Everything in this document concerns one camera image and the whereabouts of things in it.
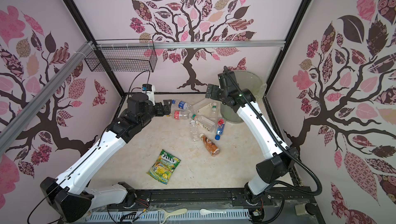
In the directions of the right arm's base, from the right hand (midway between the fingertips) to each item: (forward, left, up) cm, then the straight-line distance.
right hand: (216, 89), depth 76 cm
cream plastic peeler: (-49, +24, -31) cm, 63 cm away
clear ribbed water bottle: (-5, +13, -32) cm, 35 cm away
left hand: (-7, +26, -2) cm, 27 cm away
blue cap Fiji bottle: (-5, -4, -29) cm, 30 cm away
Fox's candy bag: (-28, +29, -31) cm, 51 cm away
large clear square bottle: (-1, +5, -30) cm, 31 cm away
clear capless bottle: (+12, +7, -30) cm, 33 cm away
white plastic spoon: (-48, +7, -32) cm, 58 cm away
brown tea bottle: (-20, +1, -28) cm, 35 cm away
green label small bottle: (+9, -1, -32) cm, 34 cm away
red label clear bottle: (+6, +22, -30) cm, 38 cm away
